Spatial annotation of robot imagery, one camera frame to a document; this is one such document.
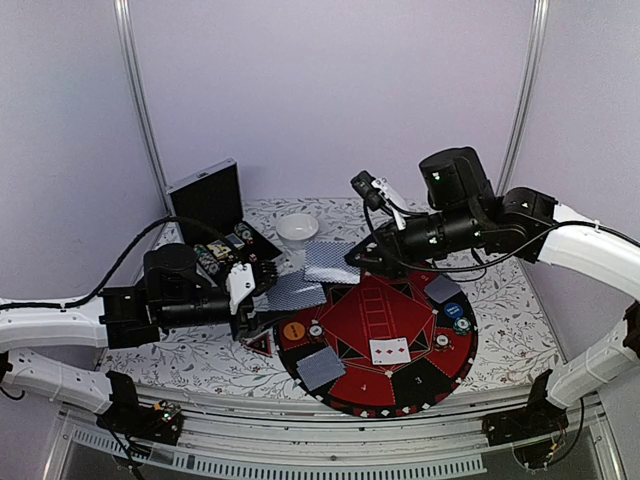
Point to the black triangular all-in button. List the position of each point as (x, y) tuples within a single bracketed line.
[(260, 345)]

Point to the left aluminium frame post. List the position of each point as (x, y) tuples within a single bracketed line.
[(125, 31)]

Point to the blue small blind button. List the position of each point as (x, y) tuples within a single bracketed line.
[(453, 310)]

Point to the white ceramic bowl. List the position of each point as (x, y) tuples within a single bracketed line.
[(294, 230)]

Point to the boxed playing card deck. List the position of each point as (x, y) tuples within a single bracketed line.
[(221, 249)]

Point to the green fifty poker chip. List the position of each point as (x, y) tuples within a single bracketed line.
[(462, 326)]

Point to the right aluminium frame post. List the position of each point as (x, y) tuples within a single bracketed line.
[(532, 61)]

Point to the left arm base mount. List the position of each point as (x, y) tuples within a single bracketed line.
[(160, 423)]

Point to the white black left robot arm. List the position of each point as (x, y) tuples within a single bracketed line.
[(177, 290)]

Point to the short green chip row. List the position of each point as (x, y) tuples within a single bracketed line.
[(244, 233)]

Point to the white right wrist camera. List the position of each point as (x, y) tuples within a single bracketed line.
[(378, 194)]

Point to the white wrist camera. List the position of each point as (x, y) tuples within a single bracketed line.
[(378, 194), (251, 279)]

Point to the aluminium frame post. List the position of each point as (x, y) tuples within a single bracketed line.
[(125, 31), (532, 61)]

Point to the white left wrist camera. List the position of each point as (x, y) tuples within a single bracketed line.
[(251, 279)]

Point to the dealt blue playing card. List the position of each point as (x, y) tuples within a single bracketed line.
[(320, 368)]

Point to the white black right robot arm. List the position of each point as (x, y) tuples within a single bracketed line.
[(522, 223)]

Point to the round red black poker mat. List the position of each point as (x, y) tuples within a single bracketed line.
[(379, 308)]

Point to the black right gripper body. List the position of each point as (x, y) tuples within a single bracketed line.
[(403, 258)]

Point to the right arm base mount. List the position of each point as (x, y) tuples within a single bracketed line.
[(538, 417)]

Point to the nine of diamonds card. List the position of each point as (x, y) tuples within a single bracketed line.
[(325, 263)]

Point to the orange black hundred chip stack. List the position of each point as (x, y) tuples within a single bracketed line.
[(316, 333)]

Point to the orange big blind button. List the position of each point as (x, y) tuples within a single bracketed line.
[(294, 331)]

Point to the aluminium poker chip case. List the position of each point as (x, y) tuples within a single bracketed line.
[(213, 197)]

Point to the row of poker chips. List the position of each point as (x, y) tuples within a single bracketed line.
[(206, 260)]

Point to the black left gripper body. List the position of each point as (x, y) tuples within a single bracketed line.
[(244, 325)]

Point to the three of diamonds card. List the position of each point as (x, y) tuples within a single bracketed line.
[(393, 351)]

